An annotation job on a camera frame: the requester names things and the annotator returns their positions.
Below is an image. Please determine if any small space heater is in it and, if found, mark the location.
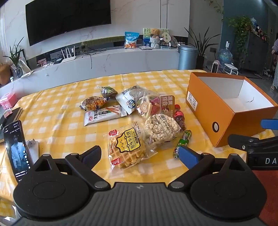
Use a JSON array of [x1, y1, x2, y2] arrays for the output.
[[212, 60, 225, 73]]

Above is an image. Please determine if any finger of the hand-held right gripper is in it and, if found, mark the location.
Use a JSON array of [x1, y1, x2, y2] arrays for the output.
[[227, 134, 278, 151], [260, 119, 278, 129]]

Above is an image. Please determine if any yellow checked tablecloth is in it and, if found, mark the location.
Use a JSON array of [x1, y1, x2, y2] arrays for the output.
[[0, 70, 275, 212]]

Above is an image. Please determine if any dark green snack packet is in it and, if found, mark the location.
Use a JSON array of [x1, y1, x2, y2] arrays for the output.
[[97, 85, 118, 99]]

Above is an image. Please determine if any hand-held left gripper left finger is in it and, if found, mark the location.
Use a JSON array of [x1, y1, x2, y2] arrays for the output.
[[32, 145, 111, 190]]

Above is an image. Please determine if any trailing green plant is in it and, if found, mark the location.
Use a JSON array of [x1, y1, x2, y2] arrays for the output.
[[226, 16, 254, 66]]

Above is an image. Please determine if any puffed rice cracker packet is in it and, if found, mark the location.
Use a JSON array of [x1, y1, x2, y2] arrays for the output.
[[143, 113, 184, 150]]

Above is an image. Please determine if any green candy roll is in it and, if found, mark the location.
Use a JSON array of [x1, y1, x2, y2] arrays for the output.
[[173, 130, 193, 159]]

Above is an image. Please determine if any black smartphone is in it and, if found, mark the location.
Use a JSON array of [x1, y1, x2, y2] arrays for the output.
[[3, 120, 33, 184]]

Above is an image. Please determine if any white router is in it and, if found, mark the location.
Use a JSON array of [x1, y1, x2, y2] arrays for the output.
[[61, 46, 78, 63]]

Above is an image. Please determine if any white phone stand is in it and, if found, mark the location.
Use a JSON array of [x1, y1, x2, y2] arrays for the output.
[[26, 139, 40, 164]]

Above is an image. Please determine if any pink box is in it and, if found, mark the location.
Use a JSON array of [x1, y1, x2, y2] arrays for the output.
[[0, 91, 17, 110]]

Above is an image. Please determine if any waffle packet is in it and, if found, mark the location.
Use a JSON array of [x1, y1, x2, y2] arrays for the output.
[[104, 122, 158, 180]]

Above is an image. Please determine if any plant in glass vase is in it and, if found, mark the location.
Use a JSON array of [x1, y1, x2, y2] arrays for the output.
[[3, 37, 26, 78]]

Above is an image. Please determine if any white breadstick packet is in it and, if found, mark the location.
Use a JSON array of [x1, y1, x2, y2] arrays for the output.
[[84, 105, 128, 127]]

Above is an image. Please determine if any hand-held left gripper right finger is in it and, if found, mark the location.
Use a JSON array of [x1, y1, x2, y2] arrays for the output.
[[168, 145, 253, 190]]

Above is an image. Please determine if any white television console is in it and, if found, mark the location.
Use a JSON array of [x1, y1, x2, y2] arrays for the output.
[[0, 47, 185, 94]]

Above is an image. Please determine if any blue water jug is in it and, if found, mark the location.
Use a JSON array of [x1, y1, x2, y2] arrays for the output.
[[218, 41, 233, 66]]

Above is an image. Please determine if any black television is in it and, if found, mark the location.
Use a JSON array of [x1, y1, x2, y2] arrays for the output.
[[25, 0, 112, 47]]

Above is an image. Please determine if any orange cardboard box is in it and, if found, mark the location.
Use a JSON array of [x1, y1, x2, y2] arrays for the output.
[[186, 72, 275, 148]]

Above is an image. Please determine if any white and blue snack bag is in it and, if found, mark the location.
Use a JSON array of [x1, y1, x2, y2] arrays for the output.
[[115, 85, 148, 115]]

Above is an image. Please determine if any red cloth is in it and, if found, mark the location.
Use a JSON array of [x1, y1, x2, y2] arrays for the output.
[[253, 169, 278, 219]]

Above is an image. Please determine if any vegetable chips bag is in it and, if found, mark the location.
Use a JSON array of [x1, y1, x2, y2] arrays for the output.
[[136, 94, 175, 119]]

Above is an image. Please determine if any brown vase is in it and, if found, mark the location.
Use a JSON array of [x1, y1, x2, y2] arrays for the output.
[[0, 64, 11, 86]]

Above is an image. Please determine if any red cap candy bottle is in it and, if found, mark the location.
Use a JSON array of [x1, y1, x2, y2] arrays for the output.
[[174, 104, 187, 131]]

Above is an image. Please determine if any black notebook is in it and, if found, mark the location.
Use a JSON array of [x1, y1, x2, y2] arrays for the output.
[[0, 107, 23, 144]]

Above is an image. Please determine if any blue-grey cabinet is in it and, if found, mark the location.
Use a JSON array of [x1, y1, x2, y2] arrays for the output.
[[241, 33, 274, 75]]

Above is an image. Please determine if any hanging vine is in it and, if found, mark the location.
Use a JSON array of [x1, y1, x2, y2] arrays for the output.
[[208, 0, 224, 21]]

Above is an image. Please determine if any blue food bag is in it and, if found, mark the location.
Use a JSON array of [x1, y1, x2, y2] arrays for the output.
[[124, 32, 140, 49]]

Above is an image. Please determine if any teddy bear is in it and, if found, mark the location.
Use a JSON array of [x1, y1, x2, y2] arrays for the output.
[[150, 28, 162, 49]]

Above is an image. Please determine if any green picture card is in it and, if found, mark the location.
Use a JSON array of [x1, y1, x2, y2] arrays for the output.
[[143, 28, 170, 47]]

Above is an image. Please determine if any white round stool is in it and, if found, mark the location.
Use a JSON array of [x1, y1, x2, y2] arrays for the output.
[[224, 63, 239, 75]]

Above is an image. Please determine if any grey trash can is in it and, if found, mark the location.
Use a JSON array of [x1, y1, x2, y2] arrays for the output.
[[178, 45, 199, 70]]

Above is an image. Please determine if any long-leaved potted plant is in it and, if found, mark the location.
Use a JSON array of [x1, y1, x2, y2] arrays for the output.
[[184, 27, 220, 69]]

